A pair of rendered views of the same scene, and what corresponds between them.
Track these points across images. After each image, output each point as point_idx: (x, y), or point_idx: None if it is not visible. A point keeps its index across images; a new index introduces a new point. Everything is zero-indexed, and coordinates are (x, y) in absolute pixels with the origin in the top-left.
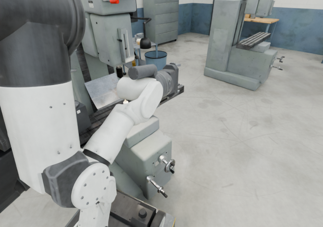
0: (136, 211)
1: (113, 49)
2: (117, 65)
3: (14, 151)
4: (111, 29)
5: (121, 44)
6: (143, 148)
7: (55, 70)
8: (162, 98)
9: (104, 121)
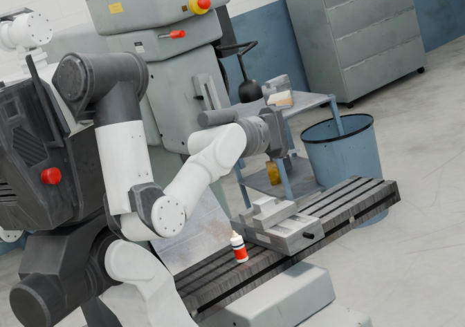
0: None
1: (189, 117)
2: None
3: (108, 177)
4: (180, 80)
5: (203, 106)
6: None
7: (133, 110)
8: (335, 221)
9: (190, 289)
